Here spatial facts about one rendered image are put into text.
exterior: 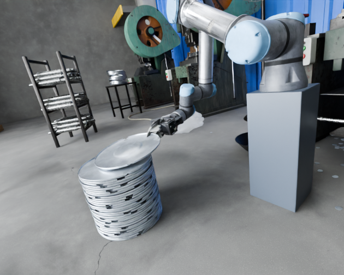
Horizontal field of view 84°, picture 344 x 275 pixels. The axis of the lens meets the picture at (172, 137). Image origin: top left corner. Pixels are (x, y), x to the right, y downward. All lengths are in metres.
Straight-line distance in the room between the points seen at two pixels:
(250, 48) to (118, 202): 0.65
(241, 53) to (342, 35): 0.79
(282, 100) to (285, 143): 0.15
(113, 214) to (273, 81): 0.72
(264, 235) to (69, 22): 7.14
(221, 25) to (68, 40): 6.62
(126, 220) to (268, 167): 0.58
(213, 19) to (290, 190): 0.67
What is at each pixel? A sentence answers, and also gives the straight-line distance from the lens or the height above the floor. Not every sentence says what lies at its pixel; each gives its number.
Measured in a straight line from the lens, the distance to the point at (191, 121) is 1.80.
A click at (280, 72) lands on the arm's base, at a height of 0.51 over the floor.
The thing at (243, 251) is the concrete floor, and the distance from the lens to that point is 0.74.
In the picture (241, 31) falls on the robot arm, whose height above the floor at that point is 0.64.
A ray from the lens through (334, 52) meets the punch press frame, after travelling 1.38.
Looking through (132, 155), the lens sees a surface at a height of 0.29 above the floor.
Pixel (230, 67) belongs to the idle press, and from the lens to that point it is 2.65.
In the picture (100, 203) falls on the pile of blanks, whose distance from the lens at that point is 0.76.
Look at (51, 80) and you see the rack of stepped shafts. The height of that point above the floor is 0.70.
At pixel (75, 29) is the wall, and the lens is 7.26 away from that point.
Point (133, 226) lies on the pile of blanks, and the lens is 0.80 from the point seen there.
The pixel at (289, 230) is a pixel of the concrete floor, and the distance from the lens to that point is 0.82.
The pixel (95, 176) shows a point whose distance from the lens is 0.75.
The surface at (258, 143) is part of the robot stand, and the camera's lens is 0.81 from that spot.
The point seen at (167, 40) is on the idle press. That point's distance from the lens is 3.98.
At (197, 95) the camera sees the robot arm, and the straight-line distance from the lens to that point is 1.04.
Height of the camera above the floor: 0.56
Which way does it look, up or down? 18 degrees down
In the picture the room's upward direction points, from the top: 10 degrees counter-clockwise
